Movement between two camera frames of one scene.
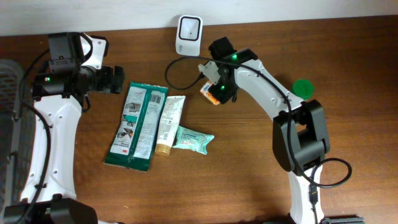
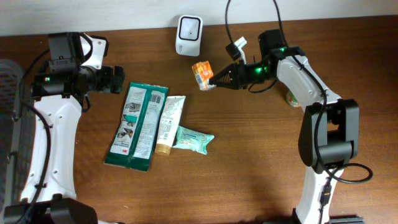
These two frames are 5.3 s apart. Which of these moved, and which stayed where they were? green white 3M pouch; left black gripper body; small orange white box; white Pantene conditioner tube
Moved: small orange white box
Stayed: white Pantene conditioner tube; green white 3M pouch; left black gripper body
